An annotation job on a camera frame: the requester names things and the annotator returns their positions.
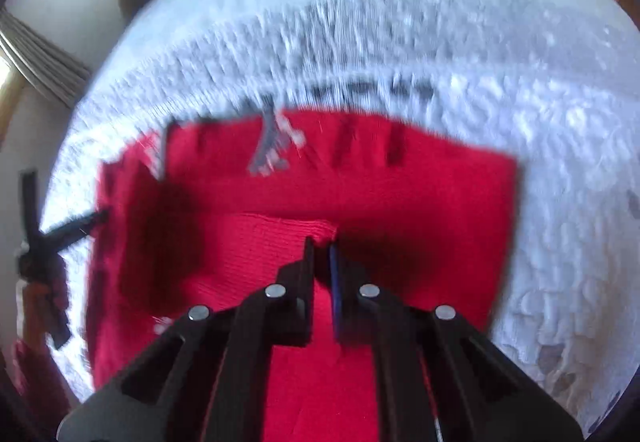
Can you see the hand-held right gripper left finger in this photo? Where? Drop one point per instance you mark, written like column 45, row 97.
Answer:
column 307, row 282

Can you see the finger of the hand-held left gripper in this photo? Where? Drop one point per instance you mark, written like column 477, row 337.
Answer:
column 75, row 227
column 30, row 207

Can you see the beige curtain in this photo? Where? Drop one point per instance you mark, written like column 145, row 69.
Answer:
column 45, row 67

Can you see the person's left forearm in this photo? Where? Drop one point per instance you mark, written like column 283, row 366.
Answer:
column 40, row 382

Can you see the red knit sweater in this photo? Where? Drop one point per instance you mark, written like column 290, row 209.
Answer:
column 400, row 192

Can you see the white quilted bedspread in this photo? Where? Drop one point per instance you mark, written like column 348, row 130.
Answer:
column 550, row 147

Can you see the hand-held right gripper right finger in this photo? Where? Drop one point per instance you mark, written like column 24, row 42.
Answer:
column 336, row 287

